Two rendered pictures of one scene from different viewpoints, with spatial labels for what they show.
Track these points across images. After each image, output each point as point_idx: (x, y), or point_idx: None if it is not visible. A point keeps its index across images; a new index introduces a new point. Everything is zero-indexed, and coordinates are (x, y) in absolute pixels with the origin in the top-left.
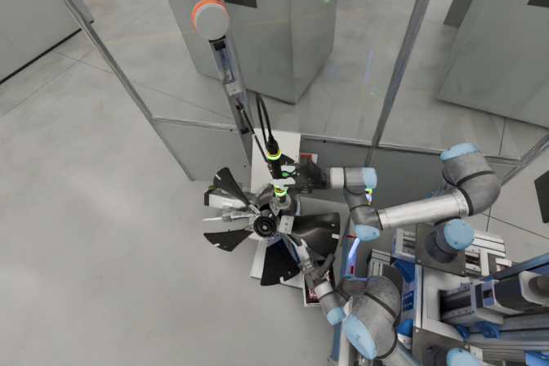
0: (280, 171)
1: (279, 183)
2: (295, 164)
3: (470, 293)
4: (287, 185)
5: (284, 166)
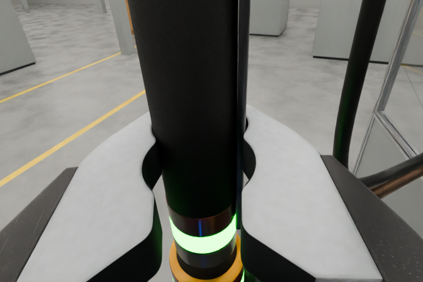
0: (149, 32)
1: (106, 139)
2: (418, 279)
3: None
4: (41, 194)
5: (311, 155)
